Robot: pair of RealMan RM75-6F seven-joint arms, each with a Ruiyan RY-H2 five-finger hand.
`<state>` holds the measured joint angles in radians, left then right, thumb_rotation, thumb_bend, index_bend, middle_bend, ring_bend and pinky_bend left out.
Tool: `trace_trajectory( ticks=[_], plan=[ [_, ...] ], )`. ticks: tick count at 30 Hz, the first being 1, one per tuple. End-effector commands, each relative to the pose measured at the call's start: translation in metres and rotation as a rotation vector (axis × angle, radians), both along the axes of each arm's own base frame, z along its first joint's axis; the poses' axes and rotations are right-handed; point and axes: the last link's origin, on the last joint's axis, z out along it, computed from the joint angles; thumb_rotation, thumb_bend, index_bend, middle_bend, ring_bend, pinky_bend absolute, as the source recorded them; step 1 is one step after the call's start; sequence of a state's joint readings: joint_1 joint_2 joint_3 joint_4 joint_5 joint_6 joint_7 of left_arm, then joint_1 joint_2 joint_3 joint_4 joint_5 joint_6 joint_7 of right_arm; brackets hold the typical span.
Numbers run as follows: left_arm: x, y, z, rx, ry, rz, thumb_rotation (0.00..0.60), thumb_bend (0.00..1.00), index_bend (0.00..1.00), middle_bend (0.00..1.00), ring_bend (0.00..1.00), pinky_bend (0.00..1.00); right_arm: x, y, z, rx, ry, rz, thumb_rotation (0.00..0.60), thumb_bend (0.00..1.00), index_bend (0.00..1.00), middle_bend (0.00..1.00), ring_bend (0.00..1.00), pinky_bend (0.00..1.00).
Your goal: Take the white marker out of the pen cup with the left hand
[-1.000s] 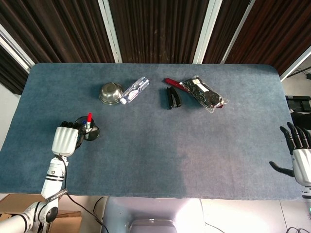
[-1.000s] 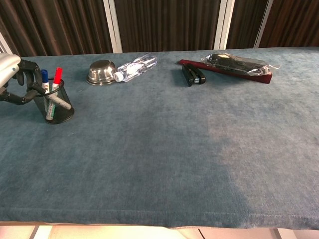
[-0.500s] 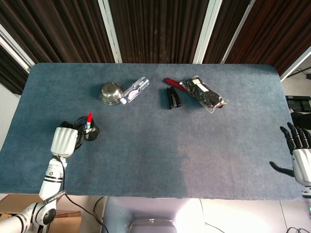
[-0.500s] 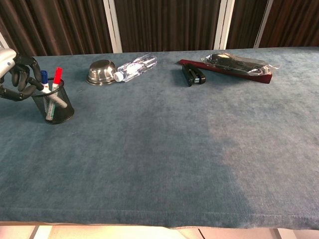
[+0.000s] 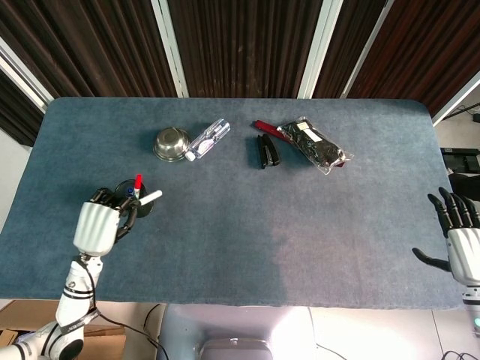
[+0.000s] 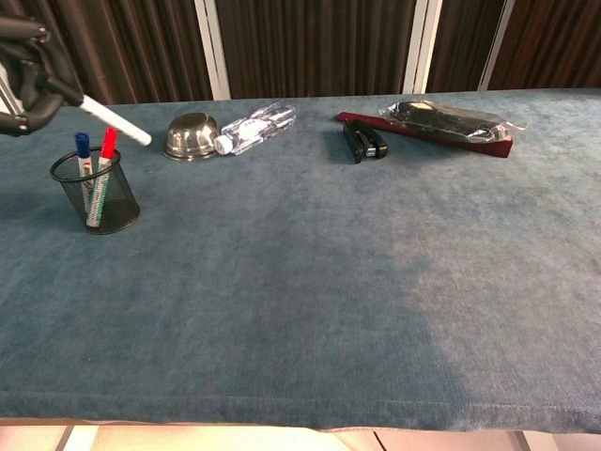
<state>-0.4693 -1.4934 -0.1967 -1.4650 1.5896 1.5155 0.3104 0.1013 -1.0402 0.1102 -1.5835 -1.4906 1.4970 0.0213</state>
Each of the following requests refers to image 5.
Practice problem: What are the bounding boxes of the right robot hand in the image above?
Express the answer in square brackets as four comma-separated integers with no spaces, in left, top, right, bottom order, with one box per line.
[412,187,480,287]

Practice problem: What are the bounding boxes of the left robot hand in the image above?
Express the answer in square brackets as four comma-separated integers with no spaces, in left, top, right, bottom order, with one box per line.
[72,187,140,258]

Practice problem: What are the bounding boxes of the white marker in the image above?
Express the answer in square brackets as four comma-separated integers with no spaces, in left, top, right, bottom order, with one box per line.
[139,190,164,206]

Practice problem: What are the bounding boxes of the black mesh pen holder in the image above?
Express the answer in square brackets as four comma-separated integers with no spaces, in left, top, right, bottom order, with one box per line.
[114,179,155,219]

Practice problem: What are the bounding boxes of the black equipment case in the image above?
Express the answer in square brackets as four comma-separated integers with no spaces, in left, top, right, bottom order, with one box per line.
[439,147,480,174]

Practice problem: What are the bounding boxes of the stainless steel bowl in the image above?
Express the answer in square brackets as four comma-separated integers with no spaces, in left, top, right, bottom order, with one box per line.
[152,127,193,164]

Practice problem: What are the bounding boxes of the brown cardboard box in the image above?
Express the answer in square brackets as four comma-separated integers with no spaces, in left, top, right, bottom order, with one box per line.
[0,299,128,360]

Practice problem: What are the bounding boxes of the blue velvet tablecloth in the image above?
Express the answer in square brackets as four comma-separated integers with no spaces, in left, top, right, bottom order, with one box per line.
[0,97,480,311]

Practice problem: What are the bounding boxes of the grey robot torso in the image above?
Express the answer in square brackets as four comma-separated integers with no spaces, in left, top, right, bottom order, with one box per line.
[160,302,317,360]

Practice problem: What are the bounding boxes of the black item in plastic bag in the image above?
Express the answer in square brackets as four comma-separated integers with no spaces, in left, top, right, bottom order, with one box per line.
[276,116,355,176]

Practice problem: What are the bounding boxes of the black stapler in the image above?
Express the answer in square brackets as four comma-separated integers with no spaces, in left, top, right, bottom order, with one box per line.
[256,135,281,170]

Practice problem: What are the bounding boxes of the dark red flat box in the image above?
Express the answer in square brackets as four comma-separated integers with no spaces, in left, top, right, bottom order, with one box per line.
[253,119,347,169]

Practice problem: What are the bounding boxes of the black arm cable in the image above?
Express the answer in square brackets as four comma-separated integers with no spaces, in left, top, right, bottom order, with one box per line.
[79,257,170,360]

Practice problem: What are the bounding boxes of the white metal frame post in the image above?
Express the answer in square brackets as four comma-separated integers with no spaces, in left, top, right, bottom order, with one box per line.
[0,36,55,110]
[297,0,344,100]
[430,73,480,126]
[150,0,189,99]
[342,0,395,100]

